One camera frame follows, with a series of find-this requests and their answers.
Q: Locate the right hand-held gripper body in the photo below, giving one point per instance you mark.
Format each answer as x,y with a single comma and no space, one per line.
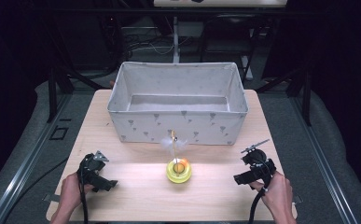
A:
260,166

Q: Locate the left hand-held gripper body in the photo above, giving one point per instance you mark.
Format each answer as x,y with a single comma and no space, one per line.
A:
91,168

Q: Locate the yellow feather cat toy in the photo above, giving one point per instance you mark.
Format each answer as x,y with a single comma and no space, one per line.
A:
178,177

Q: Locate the white printed fabric storage box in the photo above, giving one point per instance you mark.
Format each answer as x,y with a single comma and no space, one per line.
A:
181,126

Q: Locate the person's left hand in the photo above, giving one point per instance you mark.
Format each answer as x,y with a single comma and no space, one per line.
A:
71,193

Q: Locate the person's right hand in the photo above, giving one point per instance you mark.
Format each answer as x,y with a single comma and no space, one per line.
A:
279,196

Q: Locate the grey tape strip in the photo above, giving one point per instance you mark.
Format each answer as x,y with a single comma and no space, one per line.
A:
51,198

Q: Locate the black tape square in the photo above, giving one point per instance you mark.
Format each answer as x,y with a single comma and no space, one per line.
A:
51,133

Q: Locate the orange ball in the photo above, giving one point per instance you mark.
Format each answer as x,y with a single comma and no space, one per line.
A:
185,161

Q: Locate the black chair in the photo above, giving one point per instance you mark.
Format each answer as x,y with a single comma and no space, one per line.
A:
231,21

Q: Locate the white pole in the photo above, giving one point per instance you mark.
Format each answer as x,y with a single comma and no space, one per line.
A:
176,43

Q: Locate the light background table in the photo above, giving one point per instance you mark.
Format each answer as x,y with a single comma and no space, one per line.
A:
218,3

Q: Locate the metal floor rail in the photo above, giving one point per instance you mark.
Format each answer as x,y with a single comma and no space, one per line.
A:
324,168
19,174

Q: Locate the black metal frame stand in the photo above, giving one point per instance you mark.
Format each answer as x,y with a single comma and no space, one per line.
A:
307,99
52,99

